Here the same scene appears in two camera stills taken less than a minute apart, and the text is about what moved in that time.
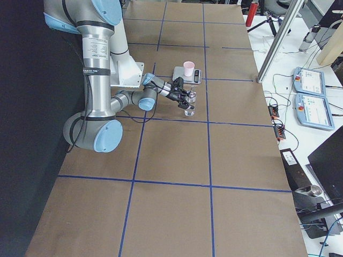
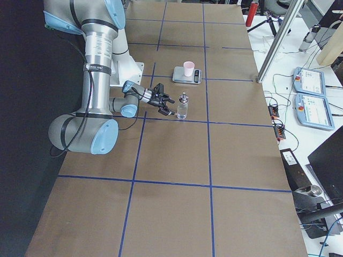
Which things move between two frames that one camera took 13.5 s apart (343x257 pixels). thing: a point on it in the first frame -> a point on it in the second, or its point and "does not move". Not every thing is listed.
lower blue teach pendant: [313, 111] does not move
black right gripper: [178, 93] -> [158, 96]
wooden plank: [333, 48] does not move
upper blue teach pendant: [308, 81] does not move
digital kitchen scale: [195, 78] does not move
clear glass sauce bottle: [191, 97] -> [183, 106]
